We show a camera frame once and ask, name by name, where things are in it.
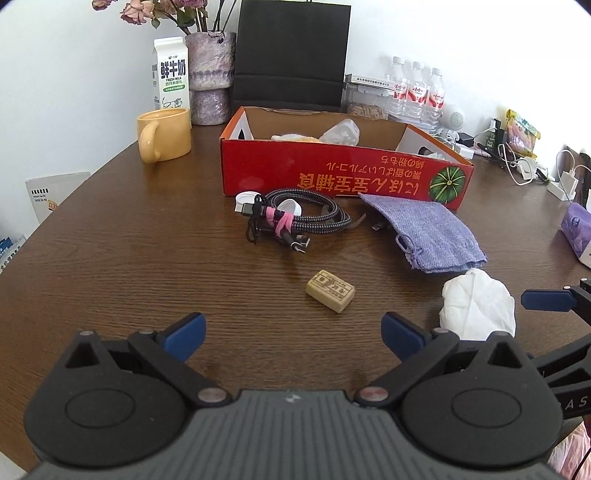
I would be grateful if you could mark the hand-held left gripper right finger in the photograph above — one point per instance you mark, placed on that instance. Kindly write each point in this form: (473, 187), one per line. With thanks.
(400, 336)

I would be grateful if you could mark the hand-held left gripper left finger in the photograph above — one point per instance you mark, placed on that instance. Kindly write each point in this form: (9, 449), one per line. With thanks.
(187, 336)

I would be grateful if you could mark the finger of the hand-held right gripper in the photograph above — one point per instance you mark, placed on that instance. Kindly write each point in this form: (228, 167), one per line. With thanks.
(549, 300)
(568, 357)

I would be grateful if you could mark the white tissue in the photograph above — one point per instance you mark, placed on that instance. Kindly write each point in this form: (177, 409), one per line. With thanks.
(478, 302)

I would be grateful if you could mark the tan rectangular eraser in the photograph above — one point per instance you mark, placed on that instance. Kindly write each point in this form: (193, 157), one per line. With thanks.
(330, 290)

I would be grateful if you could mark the purple woven pouch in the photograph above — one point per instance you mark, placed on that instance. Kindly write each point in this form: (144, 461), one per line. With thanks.
(429, 230)

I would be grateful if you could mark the white round charger puck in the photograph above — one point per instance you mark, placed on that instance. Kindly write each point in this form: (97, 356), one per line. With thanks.
(244, 201)

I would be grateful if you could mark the red cardboard box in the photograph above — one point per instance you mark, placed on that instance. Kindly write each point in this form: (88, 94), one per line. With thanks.
(332, 173)

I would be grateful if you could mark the translucent plastic bag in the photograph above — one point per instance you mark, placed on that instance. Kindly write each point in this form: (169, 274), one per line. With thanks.
(341, 133)

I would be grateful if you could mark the yellow white plush toy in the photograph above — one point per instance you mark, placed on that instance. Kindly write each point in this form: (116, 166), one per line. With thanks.
(295, 137)

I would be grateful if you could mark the person's pink clothing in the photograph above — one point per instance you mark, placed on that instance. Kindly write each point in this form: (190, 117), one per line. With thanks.
(570, 454)

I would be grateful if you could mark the purple tissue pack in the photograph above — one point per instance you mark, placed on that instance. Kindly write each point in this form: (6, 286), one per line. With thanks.
(577, 230)

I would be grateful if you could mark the white plug adapter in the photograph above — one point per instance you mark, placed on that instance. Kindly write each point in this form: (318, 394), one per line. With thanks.
(527, 167)

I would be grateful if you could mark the yellow pink snack packet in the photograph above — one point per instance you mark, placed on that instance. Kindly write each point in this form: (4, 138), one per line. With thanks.
(522, 134)

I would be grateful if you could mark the black upright stand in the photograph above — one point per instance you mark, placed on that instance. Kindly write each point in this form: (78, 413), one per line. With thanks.
(495, 138)

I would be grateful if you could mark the white charger block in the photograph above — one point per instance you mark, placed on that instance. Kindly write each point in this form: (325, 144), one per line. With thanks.
(465, 151)

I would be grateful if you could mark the black power adapter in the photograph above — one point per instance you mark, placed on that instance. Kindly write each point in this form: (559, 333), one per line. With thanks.
(466, 138)

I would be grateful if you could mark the white printed box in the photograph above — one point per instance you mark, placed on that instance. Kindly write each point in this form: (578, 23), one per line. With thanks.
(57, 198)

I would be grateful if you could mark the yellow mug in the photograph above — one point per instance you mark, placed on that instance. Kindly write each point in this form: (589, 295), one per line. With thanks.
(168, 136)

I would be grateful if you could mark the white robot speaker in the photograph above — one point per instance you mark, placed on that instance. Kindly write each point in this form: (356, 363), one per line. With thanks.
(453, 117)

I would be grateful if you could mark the clear water bottle red label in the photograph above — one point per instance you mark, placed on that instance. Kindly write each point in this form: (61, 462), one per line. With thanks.
(398, 90)
(418, 94)
(436, 99)

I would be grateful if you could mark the clear seed container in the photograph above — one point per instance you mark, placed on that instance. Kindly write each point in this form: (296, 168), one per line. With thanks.
(367, 104)

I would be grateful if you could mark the white flat box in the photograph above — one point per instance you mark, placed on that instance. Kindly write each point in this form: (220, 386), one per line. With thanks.
(369, 81)

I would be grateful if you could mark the white milk carton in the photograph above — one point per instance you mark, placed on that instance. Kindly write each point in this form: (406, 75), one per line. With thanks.
(171, 76)

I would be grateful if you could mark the purple speckled vase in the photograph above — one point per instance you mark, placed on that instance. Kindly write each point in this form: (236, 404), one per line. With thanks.
(210, 69)

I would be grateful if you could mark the black paper bag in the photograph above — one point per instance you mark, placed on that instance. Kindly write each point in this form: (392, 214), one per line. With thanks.
(291, 50)

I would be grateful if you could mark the dried pink roses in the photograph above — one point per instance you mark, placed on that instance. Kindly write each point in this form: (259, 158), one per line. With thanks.
(147, 9)

